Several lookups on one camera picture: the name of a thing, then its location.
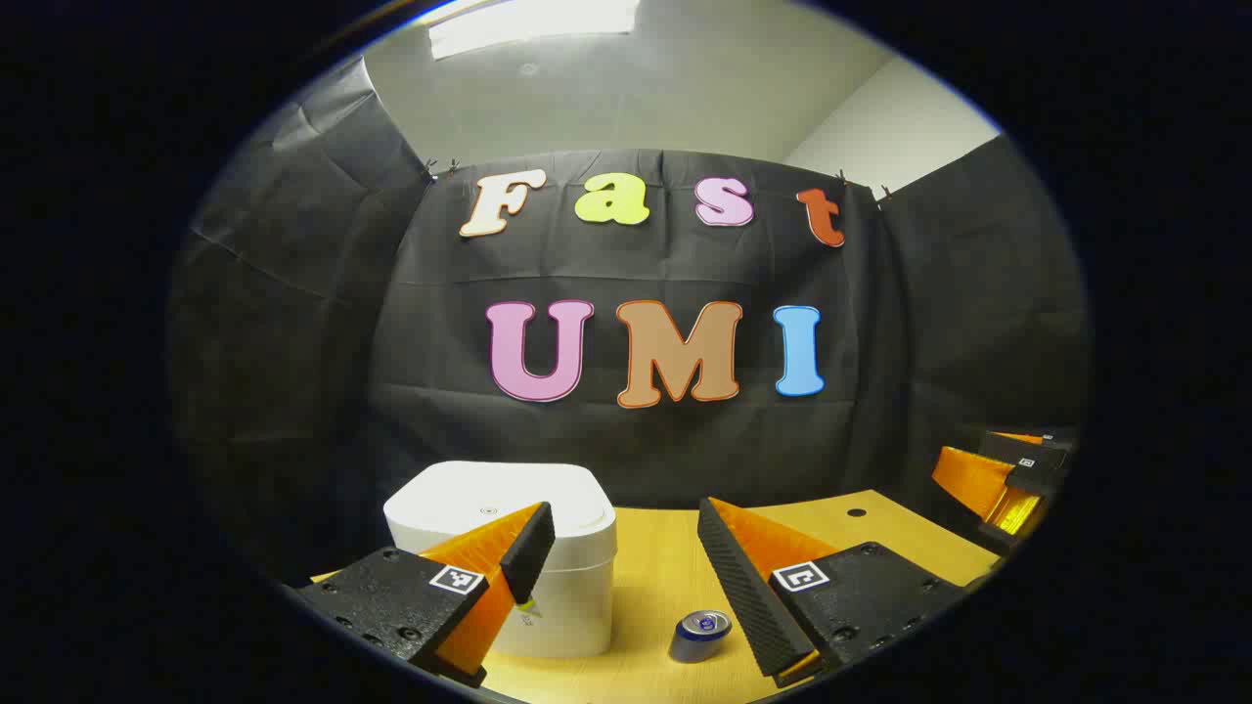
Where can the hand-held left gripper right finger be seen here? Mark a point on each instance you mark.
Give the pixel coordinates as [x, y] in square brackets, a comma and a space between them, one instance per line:
[743, 596]

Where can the black backdrop cloth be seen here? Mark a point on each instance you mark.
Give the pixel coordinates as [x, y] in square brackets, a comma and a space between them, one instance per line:
[440, 342]

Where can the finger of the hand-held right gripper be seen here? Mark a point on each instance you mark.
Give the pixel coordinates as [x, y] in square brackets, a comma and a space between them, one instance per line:
[1037, 476]
[1017, 448]

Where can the ceiling light panel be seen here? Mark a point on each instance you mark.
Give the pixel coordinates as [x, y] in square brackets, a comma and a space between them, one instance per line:
[528, 24]

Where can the wooden desktop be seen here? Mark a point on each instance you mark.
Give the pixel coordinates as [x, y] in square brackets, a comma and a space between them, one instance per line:
[655, 567]

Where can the blue pop can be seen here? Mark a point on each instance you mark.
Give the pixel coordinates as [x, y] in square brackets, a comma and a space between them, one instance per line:
[699, 636]

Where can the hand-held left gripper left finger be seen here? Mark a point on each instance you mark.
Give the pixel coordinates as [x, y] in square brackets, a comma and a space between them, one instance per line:
[533, 552]

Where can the white desktop garbage bin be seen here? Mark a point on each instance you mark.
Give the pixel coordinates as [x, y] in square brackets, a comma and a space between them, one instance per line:
[460, 499]

